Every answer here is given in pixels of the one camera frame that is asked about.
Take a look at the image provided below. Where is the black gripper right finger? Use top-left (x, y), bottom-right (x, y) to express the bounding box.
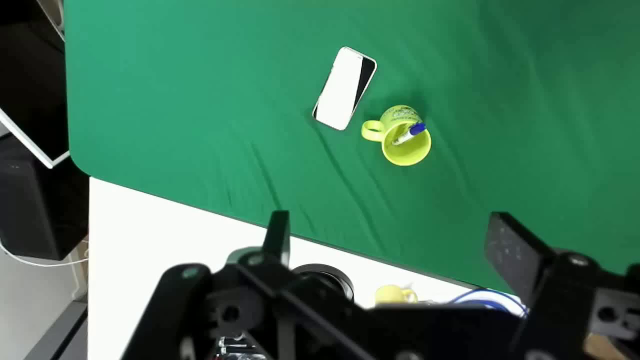
top-left (483, 211), bottom-right (556, 311)

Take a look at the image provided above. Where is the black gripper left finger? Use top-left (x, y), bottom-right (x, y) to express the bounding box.
top-left (260, 209), bottom-right (293, 269)

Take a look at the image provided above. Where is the white marker blue cap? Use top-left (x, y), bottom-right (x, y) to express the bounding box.
top-left (392, 121), bottom-right (427, 149)

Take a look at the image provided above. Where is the small pale yellow cup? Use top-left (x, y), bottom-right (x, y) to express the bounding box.
top-left (373, 282), bottom-right (419, 309)

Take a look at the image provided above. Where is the yellow-green cartoon mug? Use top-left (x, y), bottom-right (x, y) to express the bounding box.
top-left (359, 103), bottom-right (434, 170)

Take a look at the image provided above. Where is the green table cloth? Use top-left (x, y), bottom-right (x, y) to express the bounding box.
top-left (63, 0), bottom-right (640, 292)

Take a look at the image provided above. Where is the black smartphone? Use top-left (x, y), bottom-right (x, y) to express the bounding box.
top-left (309, 44), bottom-right (379, 134)

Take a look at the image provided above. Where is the black storage box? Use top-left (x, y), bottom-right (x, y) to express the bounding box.
top-left (0, 136), bottom-right (89, 261)

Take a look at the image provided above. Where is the black panel white rim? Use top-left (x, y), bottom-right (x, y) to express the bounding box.
top-left (0, 0), bottom-right (72, 168)

